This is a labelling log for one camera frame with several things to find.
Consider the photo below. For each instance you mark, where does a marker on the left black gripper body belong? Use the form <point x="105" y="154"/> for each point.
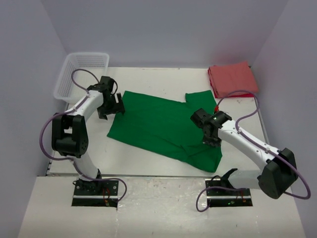
<point x="111" y="106"/>

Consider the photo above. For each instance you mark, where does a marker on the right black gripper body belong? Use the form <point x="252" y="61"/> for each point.
<point x="212" y="140"/>

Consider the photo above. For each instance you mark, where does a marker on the green t shirt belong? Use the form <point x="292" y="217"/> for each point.
<point x="164" y="127"/>

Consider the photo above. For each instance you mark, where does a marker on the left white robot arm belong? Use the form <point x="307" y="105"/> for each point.
<point x="69" y="132"/>

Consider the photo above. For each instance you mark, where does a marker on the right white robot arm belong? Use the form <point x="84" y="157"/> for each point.
<point x="275" y="172"/>

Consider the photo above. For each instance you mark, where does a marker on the folded red t shirt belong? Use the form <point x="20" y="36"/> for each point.
<point x="234" y="95"/>

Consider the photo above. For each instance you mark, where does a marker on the white plastic basket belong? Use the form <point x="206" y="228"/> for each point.
<point x="83" y="68"/>

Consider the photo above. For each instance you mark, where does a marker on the folded pink t shirt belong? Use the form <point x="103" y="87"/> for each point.
<point x="228" y="78"/>

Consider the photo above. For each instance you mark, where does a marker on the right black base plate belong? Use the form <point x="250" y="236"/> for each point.
<point x="224" y="198"/>

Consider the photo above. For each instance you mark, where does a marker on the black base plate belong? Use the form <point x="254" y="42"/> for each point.
<point x="224" y="198"/>
<point x="95" y="193"/>

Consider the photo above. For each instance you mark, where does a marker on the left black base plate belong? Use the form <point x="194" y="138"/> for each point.
<point x="95" y="193"/>

